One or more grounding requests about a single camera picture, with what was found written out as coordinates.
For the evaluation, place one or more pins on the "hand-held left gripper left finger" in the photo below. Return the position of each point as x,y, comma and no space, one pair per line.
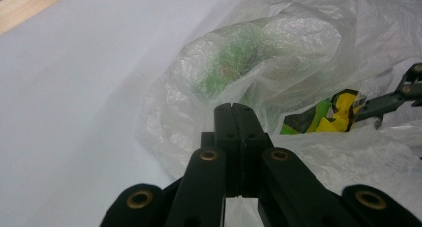
232,167

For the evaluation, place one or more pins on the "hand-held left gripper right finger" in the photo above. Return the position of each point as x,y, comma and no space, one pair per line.
250,160

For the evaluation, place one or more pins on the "yellow snack packet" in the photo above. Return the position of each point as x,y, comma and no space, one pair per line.
331,120

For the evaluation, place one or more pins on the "clear plastic bag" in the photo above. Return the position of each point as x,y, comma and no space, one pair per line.
331,167

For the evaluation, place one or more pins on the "green snack packet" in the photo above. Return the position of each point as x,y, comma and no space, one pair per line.
232,61

